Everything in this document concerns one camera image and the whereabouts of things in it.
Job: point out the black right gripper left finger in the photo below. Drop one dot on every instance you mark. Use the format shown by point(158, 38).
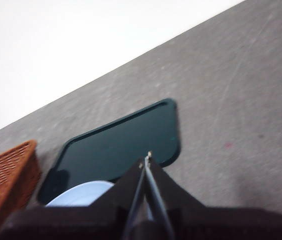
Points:
point(101, 220)

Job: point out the dark green rectangular tray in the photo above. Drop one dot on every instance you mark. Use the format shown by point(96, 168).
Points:
point(121, 140)

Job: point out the brown wicker basket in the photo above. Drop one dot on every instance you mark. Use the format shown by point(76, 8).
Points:
point(11, 170)

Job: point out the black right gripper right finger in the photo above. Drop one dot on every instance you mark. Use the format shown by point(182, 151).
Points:
point(193, 220)

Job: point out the light blue round plate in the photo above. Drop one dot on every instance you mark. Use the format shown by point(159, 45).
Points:
point(81, 195)

